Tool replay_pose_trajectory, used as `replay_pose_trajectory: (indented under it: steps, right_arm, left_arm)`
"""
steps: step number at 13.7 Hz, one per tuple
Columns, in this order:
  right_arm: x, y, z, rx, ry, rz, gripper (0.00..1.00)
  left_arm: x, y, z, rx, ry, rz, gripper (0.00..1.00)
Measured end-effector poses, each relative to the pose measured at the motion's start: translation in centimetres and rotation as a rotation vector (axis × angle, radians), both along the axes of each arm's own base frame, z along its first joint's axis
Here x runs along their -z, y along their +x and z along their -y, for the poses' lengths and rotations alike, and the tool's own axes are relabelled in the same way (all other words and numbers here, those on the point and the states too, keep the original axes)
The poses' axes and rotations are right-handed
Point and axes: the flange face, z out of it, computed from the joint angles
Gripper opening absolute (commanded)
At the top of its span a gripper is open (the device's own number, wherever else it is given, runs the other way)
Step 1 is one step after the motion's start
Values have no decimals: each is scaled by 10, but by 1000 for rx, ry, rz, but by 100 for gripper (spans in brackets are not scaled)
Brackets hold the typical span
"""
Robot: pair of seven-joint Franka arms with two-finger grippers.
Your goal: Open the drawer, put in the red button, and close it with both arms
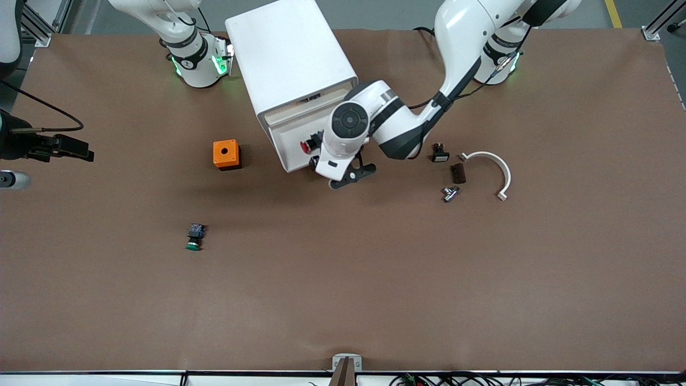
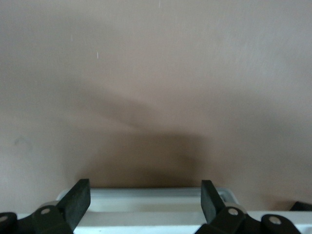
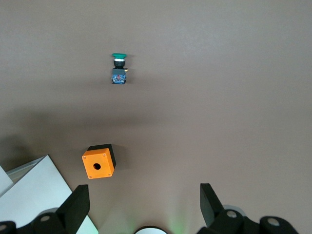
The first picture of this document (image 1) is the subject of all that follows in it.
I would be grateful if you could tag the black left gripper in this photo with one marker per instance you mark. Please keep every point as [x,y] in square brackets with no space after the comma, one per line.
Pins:
[317,152]

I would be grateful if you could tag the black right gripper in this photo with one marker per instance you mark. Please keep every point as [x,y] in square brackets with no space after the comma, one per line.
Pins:
[14,145]

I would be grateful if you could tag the red push button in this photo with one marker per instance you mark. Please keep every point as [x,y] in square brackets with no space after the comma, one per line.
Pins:
[307,146]

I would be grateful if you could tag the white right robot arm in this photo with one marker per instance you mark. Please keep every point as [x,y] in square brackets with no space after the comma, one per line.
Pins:
[193,64]

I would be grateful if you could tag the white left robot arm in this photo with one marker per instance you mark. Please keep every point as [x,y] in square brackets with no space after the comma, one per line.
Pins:
[396,128]

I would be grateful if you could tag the green push button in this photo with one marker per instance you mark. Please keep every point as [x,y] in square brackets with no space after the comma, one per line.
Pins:
[195,231]

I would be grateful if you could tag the orange box with round hole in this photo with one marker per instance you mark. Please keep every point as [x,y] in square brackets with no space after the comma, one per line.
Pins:
[225,151]

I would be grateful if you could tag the chrome metal fitting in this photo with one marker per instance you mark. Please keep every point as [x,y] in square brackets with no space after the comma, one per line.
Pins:
[450,194]

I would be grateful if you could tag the dark brown block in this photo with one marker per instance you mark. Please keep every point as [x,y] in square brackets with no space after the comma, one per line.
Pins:
[459,173]

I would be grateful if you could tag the black switch with white cap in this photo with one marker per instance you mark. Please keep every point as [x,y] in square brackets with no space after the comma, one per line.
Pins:
[440,156]

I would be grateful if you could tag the aluminium frame profile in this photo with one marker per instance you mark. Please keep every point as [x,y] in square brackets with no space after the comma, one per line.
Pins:
[43,35]

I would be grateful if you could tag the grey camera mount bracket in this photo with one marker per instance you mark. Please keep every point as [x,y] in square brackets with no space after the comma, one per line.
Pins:
[347,370]

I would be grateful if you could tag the white table edge rail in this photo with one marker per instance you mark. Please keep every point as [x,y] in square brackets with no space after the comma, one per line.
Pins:
[107,379]

